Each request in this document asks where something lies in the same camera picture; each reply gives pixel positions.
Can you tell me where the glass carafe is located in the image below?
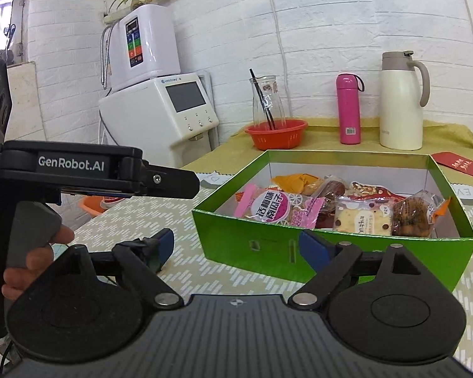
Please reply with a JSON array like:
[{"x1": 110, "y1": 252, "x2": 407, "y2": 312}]
[{"x1": 249, "y1": 75, "x2": 286, "y2": 130}]

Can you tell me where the white water dispenser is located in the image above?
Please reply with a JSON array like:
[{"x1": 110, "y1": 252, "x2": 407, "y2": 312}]
[{"x1": 99, "y1": 73, "x2": 219, "y2": 167}]

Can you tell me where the left hand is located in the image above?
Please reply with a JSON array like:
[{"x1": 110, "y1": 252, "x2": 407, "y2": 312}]
[{"x1": 1, "y1": 225, "x2": 75, "y2": 301}]

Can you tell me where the green cardboard box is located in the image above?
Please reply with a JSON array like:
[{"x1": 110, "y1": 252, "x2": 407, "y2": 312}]
[{"x1": 193, "y1": 150, "x2": 473, "y2": 289}]

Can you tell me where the black straw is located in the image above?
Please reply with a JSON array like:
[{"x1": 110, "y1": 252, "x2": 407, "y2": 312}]
[{"x1": 249, "y1": 68, "x2": 276, "y2": 130}]

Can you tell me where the orange plastic basin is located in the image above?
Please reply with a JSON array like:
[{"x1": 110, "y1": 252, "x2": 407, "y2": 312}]
[{"x1": 79, "y1": 195, "x2": 124, "y2": 218}]

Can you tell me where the orange snack bag in box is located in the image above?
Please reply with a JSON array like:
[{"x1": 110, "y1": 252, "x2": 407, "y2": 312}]
[{"x1": 272, "y1": 173, "x2": 324, "y2": 196}]

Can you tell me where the red envelope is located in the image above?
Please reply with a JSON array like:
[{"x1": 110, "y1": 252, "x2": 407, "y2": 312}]
[{"x1": 431, "y1": 152, "x2": 473, "y2": 177}]

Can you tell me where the chevron patterned table mat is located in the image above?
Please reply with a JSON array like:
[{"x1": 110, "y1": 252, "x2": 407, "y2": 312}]
[{"x1": 76, "y1": 189, "x2": 473, "y2": 371}]

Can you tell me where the pink thermos bottle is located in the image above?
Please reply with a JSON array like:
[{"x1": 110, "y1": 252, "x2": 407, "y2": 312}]
[{"x1": 336, "y1": 73, "x2": 366, "y2": 145}]

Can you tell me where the pink fried snack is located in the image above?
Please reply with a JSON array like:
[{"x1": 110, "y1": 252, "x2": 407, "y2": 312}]
[{"x1": 234, "y1": 183, "x2": 325, "y2": 230}]

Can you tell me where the clear round pastry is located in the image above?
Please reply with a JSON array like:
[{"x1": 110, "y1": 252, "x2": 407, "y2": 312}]
[{"x1": 318, "y1": 178, "x2": 348, "y2": 213}]

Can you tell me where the mustard yellow cloth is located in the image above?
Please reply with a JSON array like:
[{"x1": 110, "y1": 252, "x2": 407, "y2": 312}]
[{"x1": 184, "y1": 118, "x2": 473, "y2": 174}]

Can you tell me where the cream thermal jug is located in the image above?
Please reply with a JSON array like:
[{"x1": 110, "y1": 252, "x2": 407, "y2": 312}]
[{"x1": 379, "y1": 50, "x2": 431, "y2": 151}]

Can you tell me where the white water purifier unit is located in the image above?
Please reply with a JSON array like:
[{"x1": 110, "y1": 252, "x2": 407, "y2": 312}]
[{"x1": 101, "y1": 3, "x2": 180, "y2": 92}]

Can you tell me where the chocolate chip biscuit packet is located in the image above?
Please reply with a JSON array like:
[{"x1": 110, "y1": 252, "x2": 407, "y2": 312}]
[{"x1": 333, "y1": 197, "x2": 394, "y2": 236}]

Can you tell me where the orange snack packet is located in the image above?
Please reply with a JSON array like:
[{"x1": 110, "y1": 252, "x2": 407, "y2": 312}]
[{"x1": 392, "y1": 189, "x2": 451, "y2": 238}]

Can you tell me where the red plastic basket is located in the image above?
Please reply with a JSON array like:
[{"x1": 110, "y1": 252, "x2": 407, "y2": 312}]
[{"x1": 244, "y1": 119, "x2": 308, "y2": 151}]

